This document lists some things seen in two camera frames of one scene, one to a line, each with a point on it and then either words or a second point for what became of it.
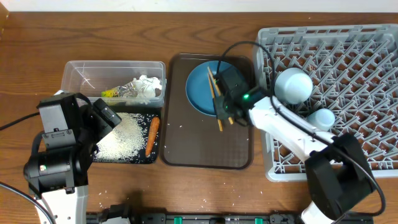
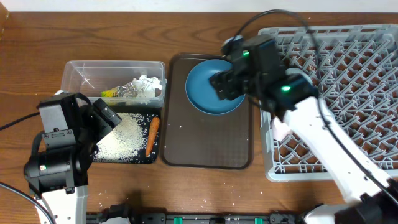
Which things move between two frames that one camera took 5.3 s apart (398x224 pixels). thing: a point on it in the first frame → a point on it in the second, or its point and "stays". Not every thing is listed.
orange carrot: [152, 135] stays
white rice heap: [127, 140] stays
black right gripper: [220, 112] → [224, 83]
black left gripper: [102, 125] stays
